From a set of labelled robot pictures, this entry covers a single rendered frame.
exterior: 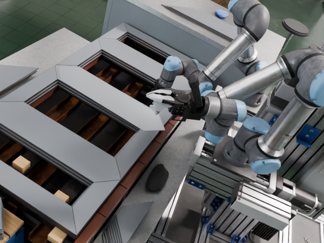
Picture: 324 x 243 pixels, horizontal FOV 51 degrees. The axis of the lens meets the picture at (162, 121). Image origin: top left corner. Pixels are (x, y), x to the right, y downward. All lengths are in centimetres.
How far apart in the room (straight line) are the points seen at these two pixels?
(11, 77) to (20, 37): 177
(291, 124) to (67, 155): 99
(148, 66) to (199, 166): 88
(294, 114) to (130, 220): 88
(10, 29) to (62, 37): 145
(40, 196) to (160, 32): 156
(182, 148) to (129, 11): 115
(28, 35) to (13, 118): 218
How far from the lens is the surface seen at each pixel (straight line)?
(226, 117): 123
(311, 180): 190
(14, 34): 390
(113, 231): 166
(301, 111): 132
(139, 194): 182
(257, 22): 164
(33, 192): 155
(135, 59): 235
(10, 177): 159
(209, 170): 173
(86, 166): 164
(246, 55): 196
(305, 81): 127
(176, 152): 207
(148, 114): 196
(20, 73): 217
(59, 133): 175
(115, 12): 277
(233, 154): 163
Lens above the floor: 217
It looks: 42 degrees down
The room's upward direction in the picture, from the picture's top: 22 degrees clockwise
